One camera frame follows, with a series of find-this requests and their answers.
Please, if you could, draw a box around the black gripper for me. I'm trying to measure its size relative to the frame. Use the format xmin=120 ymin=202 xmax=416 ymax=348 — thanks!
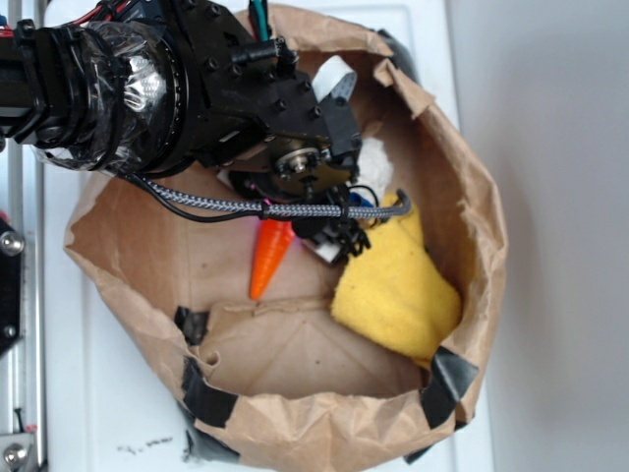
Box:
xmin=181 ymin=1 xmax=369 ymax=256

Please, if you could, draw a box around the orange plastic carrot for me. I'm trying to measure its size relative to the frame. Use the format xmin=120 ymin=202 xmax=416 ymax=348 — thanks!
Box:
xmin=250 ymin=219 xmax=295 ymax=300

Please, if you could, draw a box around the crumpled white paper ball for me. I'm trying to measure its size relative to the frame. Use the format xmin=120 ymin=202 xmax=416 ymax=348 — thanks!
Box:
xmin=357 ymin=138 xmax=394 ymax=200

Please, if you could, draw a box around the yellow sponge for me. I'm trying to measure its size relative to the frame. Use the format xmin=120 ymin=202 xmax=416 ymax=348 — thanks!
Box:
xmin=330 ymin=206 xmax=462 ymax=369

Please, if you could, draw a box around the brown paper bag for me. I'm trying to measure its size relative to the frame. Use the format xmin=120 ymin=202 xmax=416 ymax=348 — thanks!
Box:
xmin=65 ymin=5 xmax=507 ymax=471

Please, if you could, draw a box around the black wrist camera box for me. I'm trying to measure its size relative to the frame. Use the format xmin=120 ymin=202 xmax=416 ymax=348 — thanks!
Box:
xmin=319 ymin=94 xmax=363 ymax=165

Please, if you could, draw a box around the grey braided cable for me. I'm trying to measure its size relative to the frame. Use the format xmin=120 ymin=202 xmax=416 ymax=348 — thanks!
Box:
xmin=132 ymin=172 xmax=413 ymax=220

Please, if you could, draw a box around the white flat ribbon cable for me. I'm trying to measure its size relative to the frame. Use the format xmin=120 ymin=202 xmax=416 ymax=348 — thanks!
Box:
xmin=312 ymin=54 xmax=359 ymax=105

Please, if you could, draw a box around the black thin cable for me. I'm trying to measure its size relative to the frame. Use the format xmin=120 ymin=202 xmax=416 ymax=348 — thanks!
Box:
xmin=117 ymin=171 xmax=266 ymax=225

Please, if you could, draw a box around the aluminium extrusion rail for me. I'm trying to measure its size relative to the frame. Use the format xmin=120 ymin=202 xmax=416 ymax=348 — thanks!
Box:
xmin=1 ymin=143 xmax=48 ymax=471

